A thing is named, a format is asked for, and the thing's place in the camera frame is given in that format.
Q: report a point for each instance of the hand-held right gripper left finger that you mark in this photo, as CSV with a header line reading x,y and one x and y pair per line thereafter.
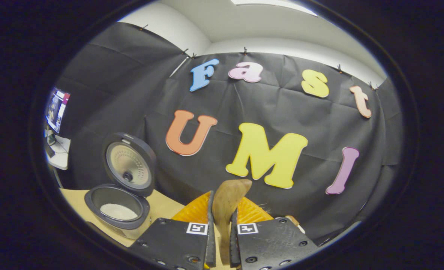
x,y
177,243

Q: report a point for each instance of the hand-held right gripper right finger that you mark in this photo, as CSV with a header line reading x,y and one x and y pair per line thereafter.
x,y
274,243

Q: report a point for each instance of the wooden spoon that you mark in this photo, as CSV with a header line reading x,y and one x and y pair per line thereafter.
x,y
225,202

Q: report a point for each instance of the white rice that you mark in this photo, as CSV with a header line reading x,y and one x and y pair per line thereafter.
x,y
118,212

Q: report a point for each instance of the grey silver rice cooker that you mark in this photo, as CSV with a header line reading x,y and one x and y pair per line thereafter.
x,y
128,168

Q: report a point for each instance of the black backdrop cloth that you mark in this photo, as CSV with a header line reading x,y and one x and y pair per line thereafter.
x,y
281,112

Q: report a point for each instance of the white side table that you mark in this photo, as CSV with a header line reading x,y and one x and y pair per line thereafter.
x,y
60,153

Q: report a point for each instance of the computer monitor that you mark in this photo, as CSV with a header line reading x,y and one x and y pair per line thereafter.
x,y
55,110

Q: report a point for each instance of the ceiling light panel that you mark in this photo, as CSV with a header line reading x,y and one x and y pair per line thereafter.
x,y
274,4

